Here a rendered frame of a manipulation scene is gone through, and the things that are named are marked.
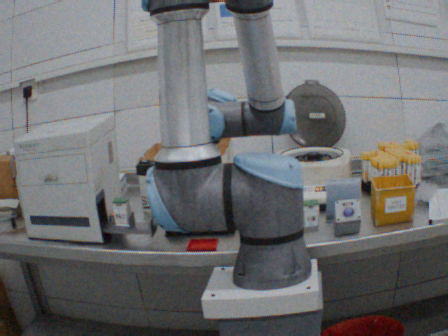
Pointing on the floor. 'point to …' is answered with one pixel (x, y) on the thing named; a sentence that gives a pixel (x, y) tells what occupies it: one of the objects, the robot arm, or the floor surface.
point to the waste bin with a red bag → (366, 327)
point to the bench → (157, 254)
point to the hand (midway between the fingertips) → (154, 223)
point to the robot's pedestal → (281, 324)
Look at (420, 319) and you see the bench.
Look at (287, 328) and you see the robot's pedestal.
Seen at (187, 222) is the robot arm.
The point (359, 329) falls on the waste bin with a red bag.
